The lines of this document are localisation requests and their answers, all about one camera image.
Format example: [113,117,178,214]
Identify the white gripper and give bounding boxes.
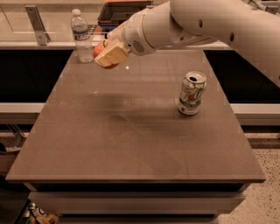
[94,9,156,68]

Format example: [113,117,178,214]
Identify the clear plastic water bottle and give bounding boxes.
[71,9,94,63]

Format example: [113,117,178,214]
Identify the green white soda can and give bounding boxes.
[178,71,207,116]

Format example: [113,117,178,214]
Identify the left metal glass bracket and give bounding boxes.
[24,5,50,46]

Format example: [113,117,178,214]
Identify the red apple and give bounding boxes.
[93,39,117,69]

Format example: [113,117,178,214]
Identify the brown table frame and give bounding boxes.
[29,192,245,224]

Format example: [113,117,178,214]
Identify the dark open tray box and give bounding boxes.
[97,0,153,24]

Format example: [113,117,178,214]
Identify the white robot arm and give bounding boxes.
[94,0,280,86]

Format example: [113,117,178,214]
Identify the snack bags on lower shelf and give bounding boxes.
[25,202,59,224]

